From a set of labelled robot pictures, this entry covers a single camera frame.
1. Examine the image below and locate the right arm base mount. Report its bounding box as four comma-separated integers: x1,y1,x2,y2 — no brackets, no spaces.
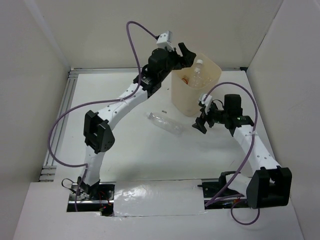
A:
197,178,247,210

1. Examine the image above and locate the aluminium frame rail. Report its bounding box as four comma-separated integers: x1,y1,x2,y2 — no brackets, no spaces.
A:
47,69,245,184

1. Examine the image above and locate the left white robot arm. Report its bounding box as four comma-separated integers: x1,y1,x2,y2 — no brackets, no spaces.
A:
77,42,197,200

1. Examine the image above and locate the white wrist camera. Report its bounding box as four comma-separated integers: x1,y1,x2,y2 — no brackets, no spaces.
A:
198,93,213,114
156,30,175,52

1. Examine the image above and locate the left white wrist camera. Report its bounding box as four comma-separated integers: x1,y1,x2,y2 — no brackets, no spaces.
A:
156,30,175,52

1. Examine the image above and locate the clear bottle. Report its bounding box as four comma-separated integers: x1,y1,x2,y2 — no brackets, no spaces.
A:
145,112,185,136
202,76,214,87

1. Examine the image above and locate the red cap labelled bottle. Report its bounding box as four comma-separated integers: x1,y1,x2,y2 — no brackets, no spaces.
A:
181,76,190,85

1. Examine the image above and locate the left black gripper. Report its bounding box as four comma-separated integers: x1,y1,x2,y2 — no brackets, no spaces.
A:
158,42,196,81

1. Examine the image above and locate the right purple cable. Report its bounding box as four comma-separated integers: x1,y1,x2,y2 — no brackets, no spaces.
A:
204,81,261,226

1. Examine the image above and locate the clear bottle pointing down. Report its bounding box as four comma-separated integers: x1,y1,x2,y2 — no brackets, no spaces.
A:
189,59,203,89

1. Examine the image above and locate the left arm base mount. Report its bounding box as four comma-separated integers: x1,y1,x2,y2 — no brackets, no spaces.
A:
66,182,115,217

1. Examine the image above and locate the beige plastic bin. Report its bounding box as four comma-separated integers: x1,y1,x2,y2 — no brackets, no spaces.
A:
171,53,222,117

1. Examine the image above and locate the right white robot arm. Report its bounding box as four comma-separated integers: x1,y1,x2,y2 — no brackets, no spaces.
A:
193,94,292,209

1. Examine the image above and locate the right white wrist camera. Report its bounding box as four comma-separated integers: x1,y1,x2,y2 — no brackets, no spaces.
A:
198,93,213,114

